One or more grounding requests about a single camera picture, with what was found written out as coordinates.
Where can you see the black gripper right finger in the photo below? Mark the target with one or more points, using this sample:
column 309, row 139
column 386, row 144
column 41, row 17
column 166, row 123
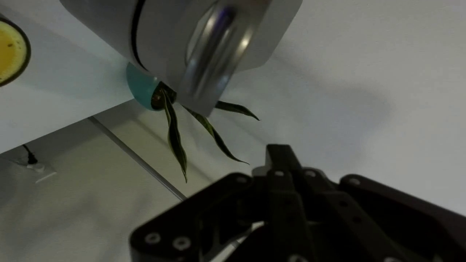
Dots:
column 369, row 222

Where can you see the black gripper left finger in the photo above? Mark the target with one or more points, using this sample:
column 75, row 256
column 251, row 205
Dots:
column 213, row 218

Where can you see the grey pod coffee maker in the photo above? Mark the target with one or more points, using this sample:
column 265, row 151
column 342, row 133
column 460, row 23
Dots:
column 194, row 43

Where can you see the snake plant in teal pot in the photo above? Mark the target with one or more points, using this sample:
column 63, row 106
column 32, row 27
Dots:
column 140, row 87

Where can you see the white plastic board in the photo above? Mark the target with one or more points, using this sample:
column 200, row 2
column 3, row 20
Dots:
column 53, row 91

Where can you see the dark candle jar yellow wax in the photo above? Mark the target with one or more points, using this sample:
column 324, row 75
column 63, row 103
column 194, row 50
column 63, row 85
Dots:
column 10, row 50

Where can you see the white wall outlet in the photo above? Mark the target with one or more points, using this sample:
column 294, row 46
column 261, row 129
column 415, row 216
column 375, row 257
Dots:
column 42, row 171

